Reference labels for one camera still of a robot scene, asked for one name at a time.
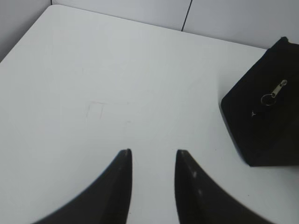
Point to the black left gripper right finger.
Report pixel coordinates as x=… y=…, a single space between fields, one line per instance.
x=199 y=200

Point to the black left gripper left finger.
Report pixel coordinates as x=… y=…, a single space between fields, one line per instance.
x=105 y=201

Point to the black canvas tote bag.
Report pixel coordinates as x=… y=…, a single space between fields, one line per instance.
x=267 y=135

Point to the metal zipper pull with ring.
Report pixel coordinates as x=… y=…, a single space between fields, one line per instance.
x=270 y=98

